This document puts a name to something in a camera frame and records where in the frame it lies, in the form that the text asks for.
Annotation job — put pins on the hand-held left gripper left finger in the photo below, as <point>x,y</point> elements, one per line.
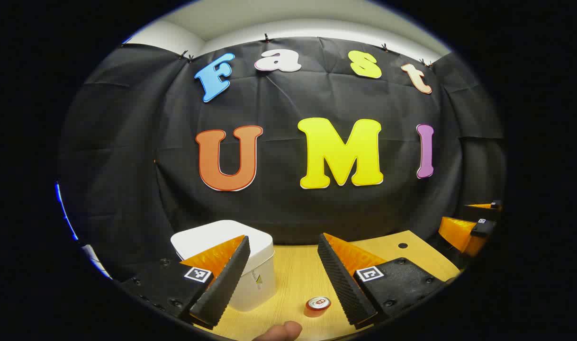
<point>224,284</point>

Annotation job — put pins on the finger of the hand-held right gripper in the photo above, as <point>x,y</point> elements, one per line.
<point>459,234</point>
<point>482,206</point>

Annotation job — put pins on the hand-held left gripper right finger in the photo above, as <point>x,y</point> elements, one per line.
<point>343,284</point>

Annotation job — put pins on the red pop can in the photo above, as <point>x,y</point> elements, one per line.
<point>318,305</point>

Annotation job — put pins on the white desktop garbage bin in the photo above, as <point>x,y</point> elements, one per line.
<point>212,237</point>

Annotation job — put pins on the wooden desktop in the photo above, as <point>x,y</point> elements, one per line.
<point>293,274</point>

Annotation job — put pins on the black backdrop cloth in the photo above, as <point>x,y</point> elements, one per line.
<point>279,208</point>

